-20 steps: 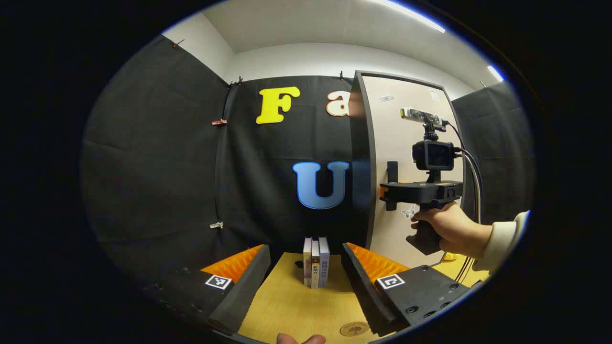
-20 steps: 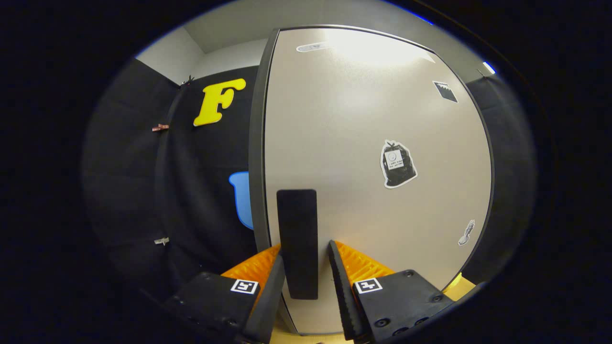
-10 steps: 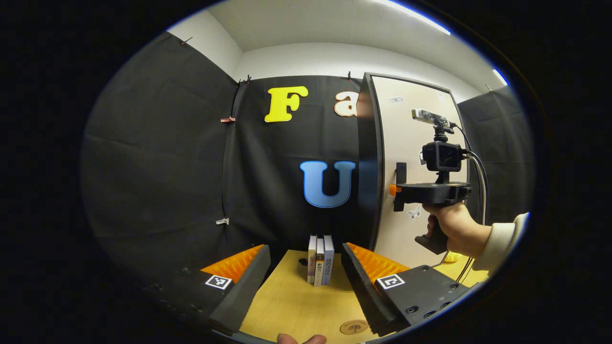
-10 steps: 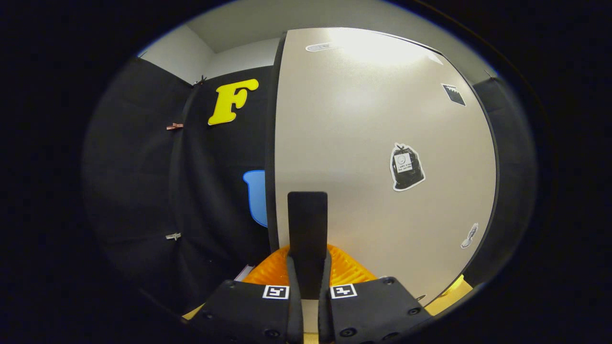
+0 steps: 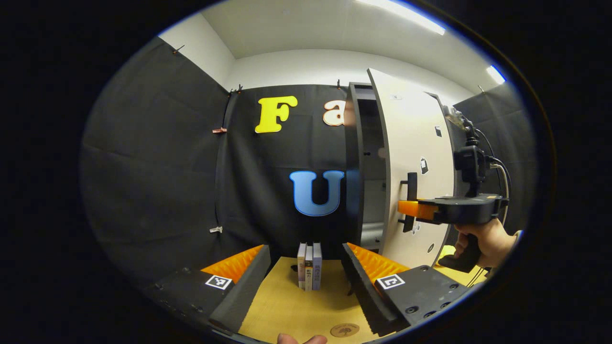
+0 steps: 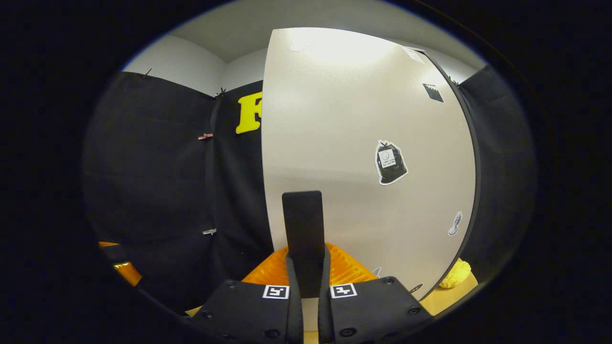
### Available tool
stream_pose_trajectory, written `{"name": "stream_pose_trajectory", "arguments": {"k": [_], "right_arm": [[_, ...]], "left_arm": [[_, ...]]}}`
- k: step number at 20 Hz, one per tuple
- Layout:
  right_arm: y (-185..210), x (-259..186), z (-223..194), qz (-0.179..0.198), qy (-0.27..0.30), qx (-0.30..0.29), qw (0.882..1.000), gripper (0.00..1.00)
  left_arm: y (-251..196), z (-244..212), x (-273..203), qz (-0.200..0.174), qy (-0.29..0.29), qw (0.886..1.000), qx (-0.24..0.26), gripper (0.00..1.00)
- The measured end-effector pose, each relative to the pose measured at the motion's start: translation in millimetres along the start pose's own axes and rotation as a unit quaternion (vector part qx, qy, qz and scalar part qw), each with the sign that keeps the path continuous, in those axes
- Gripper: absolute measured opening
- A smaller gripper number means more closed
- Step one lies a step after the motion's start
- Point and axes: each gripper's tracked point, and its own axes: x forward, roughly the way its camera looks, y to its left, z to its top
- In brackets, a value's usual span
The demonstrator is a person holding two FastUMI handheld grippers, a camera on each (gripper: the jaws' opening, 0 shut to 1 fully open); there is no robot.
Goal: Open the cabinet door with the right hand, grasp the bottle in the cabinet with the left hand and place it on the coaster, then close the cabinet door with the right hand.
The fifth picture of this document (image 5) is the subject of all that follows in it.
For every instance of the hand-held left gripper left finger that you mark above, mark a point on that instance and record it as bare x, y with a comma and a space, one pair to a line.
244, 296

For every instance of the book with yellow label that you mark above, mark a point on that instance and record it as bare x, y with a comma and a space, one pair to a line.
309, 272

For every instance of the black backdrop cloth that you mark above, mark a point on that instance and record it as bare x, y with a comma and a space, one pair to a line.
153, 167

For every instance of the long ceiling light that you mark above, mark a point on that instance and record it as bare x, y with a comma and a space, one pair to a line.
406, 14

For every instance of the lavender book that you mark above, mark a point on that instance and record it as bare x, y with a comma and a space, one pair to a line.
317, 265

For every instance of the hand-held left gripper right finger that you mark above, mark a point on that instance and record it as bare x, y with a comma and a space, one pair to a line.
363, 296

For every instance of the small ceiling light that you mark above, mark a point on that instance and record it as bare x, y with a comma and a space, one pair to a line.
496, 74

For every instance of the pale spine book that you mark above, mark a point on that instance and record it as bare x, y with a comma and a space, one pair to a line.
301, 267

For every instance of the grey cabinet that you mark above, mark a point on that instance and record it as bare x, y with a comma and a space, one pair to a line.
354, 167

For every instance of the red clip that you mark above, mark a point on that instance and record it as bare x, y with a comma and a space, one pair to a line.
220, 130

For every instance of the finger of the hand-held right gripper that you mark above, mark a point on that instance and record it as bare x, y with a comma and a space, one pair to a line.
413, 209

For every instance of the beige cabinet door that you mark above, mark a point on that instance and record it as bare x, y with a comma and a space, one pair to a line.
406, 134

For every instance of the white clip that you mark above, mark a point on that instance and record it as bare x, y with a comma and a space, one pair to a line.
216, 230

